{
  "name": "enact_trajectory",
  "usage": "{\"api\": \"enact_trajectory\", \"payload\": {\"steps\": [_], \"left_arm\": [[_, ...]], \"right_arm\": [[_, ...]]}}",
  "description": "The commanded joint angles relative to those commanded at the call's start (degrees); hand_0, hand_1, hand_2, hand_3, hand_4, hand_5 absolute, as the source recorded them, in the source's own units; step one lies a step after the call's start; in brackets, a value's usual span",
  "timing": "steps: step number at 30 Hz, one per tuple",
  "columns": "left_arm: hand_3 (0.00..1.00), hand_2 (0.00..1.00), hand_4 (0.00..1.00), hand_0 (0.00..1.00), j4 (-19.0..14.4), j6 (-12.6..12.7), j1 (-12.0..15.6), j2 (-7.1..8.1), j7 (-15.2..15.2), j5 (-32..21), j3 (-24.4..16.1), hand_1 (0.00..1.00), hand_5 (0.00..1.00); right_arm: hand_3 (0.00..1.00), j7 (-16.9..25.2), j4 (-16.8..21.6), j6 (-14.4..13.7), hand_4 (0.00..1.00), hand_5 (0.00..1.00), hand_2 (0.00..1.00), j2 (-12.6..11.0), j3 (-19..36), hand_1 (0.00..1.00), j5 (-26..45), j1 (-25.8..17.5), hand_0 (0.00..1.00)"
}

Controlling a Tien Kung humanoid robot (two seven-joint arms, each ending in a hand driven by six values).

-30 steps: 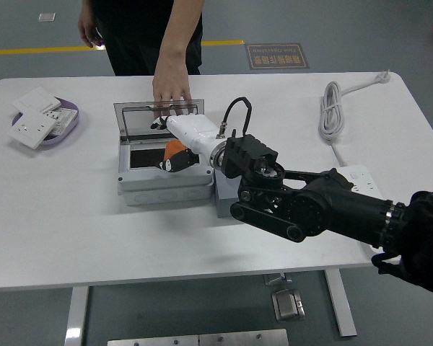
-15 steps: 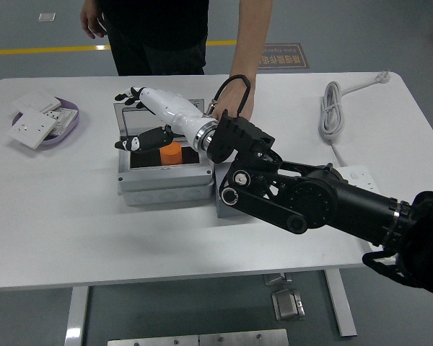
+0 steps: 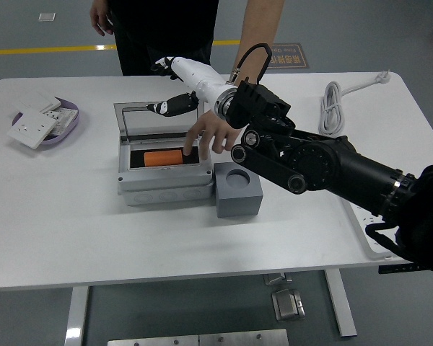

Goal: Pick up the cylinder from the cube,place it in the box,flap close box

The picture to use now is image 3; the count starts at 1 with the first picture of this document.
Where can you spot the white table leg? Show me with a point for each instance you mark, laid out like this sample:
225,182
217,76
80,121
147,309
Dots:
341,306
75,317

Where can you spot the white multi-hole socket panel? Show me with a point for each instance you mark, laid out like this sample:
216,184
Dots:
63,117

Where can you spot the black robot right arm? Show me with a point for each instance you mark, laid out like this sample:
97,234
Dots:
328,162

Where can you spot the white wall switch plate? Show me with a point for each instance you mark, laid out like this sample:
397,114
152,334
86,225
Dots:
36,99

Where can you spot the small metal bracket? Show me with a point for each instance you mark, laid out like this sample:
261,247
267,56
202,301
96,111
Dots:
274,280

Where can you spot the small grey floor plate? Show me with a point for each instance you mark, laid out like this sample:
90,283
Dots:
47,17

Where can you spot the metal floor bracket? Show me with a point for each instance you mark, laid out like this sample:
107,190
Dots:
287,306

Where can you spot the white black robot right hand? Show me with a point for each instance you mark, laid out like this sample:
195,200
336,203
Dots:
198,74

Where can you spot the person's right hand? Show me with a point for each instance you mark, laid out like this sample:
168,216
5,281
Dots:
216,131

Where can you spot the white wall socket plate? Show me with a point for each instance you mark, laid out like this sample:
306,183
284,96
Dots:
30,129

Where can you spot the purple tray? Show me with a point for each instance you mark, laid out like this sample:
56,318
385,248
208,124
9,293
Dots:
59,139

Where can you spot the person's right forearm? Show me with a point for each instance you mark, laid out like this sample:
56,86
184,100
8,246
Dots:
261,25

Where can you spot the yellow floor line tape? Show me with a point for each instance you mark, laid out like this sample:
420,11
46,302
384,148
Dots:
39,50

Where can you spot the person's left hand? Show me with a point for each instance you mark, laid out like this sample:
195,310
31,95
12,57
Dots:
101,16

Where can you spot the white power strip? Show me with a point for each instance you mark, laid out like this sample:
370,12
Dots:
375,248

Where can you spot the grey metal plate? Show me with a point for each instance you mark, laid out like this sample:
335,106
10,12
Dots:
241,339
155,342

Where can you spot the person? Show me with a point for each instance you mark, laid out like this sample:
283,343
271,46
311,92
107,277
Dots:
166,29

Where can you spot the black table control panel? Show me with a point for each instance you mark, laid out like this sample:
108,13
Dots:
393,269

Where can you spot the brown floor sign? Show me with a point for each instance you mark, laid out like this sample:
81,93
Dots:
296,57

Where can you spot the grey box with clear lid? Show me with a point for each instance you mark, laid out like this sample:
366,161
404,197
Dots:
158,184

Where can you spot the orange cylinder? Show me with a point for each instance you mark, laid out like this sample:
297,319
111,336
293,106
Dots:
162,158

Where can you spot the grey cube with round hole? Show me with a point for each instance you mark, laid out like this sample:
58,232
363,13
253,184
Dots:
238,202

